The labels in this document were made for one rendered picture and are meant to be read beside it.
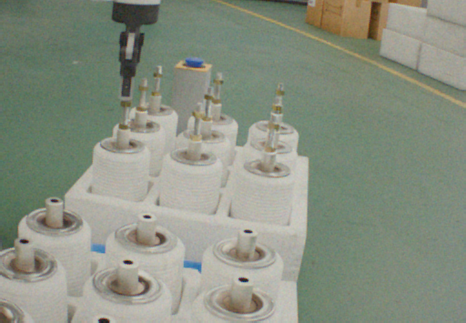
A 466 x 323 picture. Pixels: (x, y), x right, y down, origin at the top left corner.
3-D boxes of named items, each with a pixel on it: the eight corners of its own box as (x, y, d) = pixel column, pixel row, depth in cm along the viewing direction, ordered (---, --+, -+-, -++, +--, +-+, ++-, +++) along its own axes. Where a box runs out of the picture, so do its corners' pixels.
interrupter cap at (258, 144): (290, 158, 115) (290, 155, 115) (246, 151, 116) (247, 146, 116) (293, 146, 122) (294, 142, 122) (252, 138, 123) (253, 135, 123)
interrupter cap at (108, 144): (96, 153, 105) (96, 148, 105) (103, 138, 113) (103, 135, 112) (143, 157, 106) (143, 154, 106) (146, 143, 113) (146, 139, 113)
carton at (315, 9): (336, 25, 533) (340, -9, 524) (350, 31, 512) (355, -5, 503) (304, 22, 522) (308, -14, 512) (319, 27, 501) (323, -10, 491)
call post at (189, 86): (160, 202, 152) (174, 67, 143) (167, 191, 159) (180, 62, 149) (191, 207, 152) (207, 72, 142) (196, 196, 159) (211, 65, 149)
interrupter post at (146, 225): (134, 244, 78) (135, 219, 77) (137, 236, 80) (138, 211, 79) (153, 247, 78) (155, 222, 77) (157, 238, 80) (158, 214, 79)
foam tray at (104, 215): (65, 287, 110) (64, 195, 105) (118, 206, 147) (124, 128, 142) (286, 328, 108) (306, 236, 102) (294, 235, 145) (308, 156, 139)
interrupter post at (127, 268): (114, 292, 67) (114, 265, 65) (118, 281, 69) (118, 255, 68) (136, 296, 66) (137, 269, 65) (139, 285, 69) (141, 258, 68)
